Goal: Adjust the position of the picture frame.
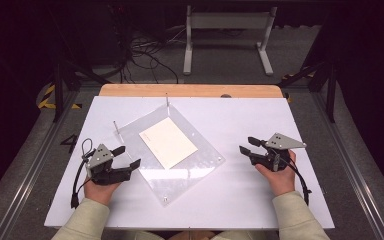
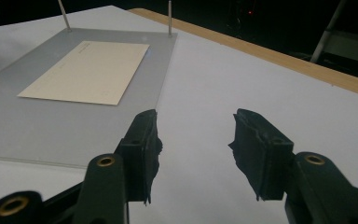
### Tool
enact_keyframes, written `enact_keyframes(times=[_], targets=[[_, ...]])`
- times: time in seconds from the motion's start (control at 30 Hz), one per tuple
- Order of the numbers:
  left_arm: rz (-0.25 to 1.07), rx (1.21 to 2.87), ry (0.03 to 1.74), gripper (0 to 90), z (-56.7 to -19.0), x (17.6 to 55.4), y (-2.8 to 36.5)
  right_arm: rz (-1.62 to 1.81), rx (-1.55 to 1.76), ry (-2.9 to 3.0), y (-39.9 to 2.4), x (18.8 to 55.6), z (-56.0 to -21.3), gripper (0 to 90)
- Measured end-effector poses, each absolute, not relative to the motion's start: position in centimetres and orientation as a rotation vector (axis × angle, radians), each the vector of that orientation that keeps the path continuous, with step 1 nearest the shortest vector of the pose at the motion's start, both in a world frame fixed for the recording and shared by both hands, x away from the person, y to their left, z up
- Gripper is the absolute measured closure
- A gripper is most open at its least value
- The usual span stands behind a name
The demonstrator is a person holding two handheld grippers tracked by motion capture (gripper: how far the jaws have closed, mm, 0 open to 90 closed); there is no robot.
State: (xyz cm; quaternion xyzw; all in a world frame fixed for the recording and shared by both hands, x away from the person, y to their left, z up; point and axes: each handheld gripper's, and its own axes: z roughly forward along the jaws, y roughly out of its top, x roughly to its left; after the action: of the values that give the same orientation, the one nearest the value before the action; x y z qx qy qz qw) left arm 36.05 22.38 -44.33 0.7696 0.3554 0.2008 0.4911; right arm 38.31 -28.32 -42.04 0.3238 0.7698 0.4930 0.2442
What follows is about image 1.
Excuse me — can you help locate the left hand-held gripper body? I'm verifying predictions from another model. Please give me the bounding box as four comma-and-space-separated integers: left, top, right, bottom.
84, 143, 133, 186

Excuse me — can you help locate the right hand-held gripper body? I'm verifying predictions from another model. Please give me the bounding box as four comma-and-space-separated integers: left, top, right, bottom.
249, 132, 308, 173

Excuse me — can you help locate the person's left hand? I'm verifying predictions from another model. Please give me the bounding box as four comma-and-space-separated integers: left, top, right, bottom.
83, 179, 122, 207

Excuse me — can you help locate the person's right hand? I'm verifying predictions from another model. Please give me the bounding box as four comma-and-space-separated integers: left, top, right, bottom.
254, 149, 297, 197

